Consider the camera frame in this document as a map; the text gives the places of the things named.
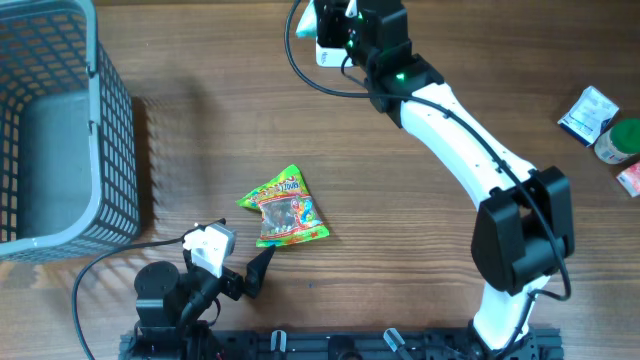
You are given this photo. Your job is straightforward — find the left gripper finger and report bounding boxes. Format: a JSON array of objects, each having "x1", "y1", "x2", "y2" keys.
[
  {"x1": 194, "y1": 218, "x2": 226, "y2": 231},
  {"x1": 243, "y1": 245, "x2": 276, "y2": 299}
]

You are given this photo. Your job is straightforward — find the Haribo gummy candy bag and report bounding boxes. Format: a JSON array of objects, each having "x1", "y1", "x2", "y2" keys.
[{"x1": 236, "y1": 164, "x2": 330, "y2": 248}]

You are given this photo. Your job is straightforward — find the white blue sachet pack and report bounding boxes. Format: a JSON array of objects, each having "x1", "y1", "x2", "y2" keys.
[{"x1": 558, "y1": 86, "x2": 619, "y2": 147}]

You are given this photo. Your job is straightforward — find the green lid jar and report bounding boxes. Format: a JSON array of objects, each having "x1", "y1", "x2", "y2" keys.
[{"x1": 594, "y1": 119, "x2": 639, "y2": 164}]

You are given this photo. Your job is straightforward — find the red pink candy box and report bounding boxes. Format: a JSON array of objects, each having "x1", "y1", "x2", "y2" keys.
[{"x1": 616, "y1": 162, "x2": 640, "y2": 198}]

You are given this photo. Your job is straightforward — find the teal tissue pack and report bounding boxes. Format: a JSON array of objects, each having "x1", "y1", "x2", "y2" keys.
[{"x1": 295, "y1": 0, "x2": 317, "y2": 39}]

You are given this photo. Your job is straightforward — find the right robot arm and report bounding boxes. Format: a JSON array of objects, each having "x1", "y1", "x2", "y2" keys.
[{"x1": 307, "y1": 1, "x2": 575, "y2": 359}]

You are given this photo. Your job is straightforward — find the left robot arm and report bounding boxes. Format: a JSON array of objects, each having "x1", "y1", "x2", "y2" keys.
[{"x1": 118, "y1": 219, "x2": 276, "y2": 360}]

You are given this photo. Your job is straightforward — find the white barcode scanner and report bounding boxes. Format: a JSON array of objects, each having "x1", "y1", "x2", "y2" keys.
[{"x1": 315, "y1": 43, "x2": 354, "y2": 68}]

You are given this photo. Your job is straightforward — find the grey plastic mesh basket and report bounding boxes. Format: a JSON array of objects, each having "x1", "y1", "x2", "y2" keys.
[{"x1": 1, "y1": 0, "x2": 140, "y2": 264}]

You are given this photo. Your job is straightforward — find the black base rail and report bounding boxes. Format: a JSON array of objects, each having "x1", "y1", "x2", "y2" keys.
[{"x1": 118, "y1": 327, "x2": 565, "y2": 360}]

